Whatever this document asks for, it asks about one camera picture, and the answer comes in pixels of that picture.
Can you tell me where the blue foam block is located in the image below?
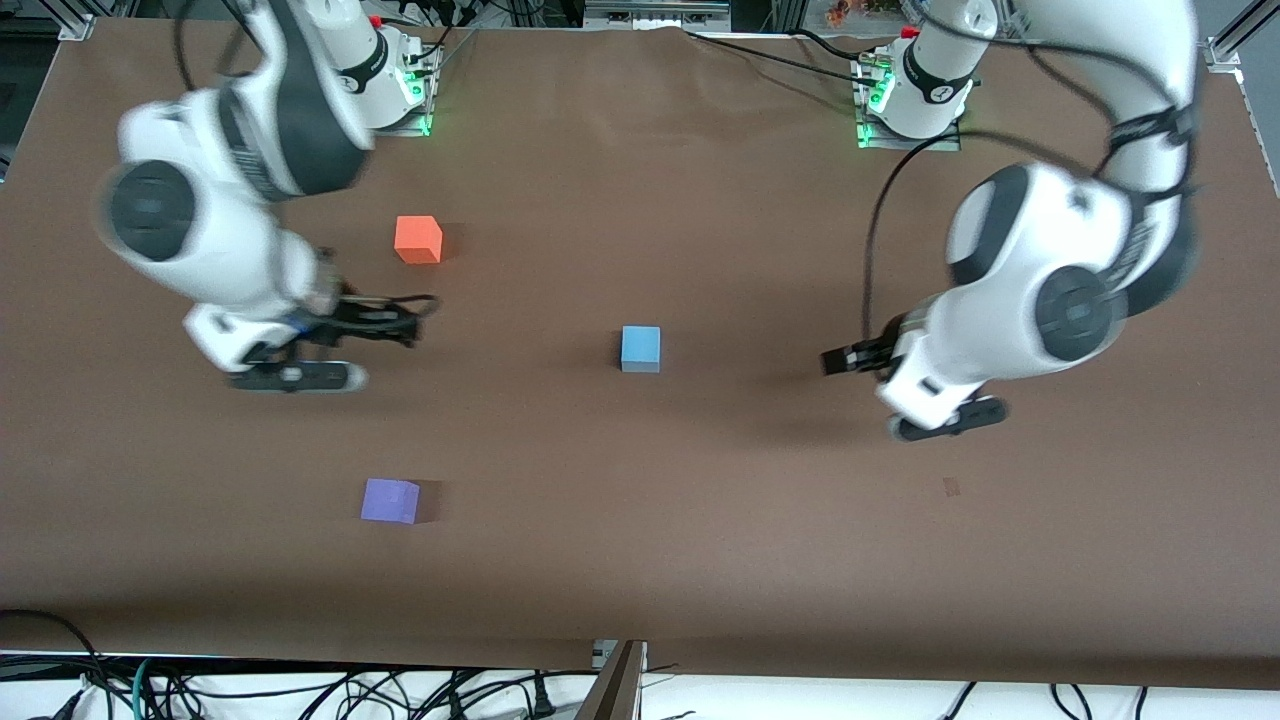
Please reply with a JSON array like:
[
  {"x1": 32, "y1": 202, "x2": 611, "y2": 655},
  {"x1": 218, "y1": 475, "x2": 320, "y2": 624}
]
[{"x1": 620, "y1": 325, "x2": 662, "y2": 374}]

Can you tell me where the orange foam block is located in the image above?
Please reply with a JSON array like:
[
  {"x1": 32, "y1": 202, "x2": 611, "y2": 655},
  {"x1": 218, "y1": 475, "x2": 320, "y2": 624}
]
[{"x1": 394, "y1": 215, "x2": 444, "y2": 265}]

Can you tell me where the purple foam block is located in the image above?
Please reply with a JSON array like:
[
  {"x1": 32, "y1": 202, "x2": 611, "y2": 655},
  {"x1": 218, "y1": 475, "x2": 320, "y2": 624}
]
[{"x1": 360, "y1": 477, "x2": 422, "y2": 525}]

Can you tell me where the brown paper table cover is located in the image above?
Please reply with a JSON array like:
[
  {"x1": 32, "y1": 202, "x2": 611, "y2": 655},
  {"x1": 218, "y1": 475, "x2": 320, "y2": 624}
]
[{"x1": 0, "y1": 20, "x2": 1280, "y2": 691}]

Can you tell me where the grey metal box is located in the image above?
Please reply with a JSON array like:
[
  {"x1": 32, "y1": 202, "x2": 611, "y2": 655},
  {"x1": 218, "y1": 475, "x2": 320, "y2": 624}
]
[{"x1": 585, "y1": 0, "x2": 731, "y2": 31}]

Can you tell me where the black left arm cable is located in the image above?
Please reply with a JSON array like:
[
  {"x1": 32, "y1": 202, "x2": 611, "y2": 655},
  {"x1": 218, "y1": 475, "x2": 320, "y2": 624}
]
[{"x1": 862, "y1": 130, "x2": 1101, "y2": 346}]

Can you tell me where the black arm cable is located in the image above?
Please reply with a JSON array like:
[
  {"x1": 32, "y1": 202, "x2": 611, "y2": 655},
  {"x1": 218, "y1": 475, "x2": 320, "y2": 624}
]
[
  {"x1": 862, "y1": 130, "x2": 1101, "y2": 346},
  {"x1": 175, "y1": 0, "x2": 261, "y2": 91}
]

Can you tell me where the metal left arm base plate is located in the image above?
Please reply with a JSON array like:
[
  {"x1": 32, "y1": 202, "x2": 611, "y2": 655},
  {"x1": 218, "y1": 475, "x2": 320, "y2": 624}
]
[{"x1": 855, "y1": 55, "x2": 963, "y2": 151}]

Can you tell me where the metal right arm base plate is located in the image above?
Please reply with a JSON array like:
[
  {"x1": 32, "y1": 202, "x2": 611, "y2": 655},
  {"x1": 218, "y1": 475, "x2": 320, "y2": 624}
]
[{"x1": 365, "y1": 50, "x2": 441, "y2": 136}]

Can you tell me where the black base cable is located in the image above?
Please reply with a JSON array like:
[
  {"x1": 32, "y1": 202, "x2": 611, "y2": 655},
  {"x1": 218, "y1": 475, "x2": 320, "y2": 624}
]
[
  {"x1": 790, "y1": 28, "x2": 901, "y2": 63},
  {"x1": 685, "y1": 30, "x2": 881, "y2": 86}
]

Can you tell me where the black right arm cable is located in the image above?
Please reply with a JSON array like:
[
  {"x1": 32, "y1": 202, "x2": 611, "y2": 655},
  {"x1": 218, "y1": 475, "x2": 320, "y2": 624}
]
[{"x1": 175, "y1": 0, "x2": 261, "y2": 91}]

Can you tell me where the aluminium frame post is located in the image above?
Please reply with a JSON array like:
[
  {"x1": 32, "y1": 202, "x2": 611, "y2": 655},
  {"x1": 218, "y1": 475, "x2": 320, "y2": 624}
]
[{"x1": 575, "y1": 640, "x2": 648, "y2": 720}]

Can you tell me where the black floor cable loop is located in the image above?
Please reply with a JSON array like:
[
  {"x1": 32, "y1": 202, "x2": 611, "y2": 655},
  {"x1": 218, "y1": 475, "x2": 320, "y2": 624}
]
[{"x1": 0, "y1": 610, "x2": 106, "y2": 720}]

